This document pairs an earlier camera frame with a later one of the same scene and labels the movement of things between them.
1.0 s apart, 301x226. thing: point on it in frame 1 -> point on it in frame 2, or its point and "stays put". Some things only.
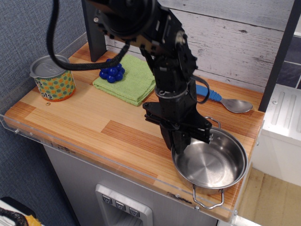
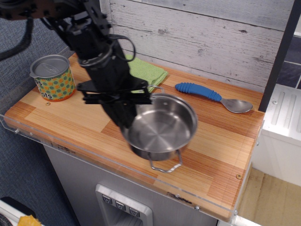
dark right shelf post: [273, 82] stays put
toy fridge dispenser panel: [117, 209] stays put
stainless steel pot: [209, 168] -> [161, 128]
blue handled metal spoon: [236, 105] stays put
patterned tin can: [54, 83] stays put
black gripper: [177, 111] -> [112, 86]
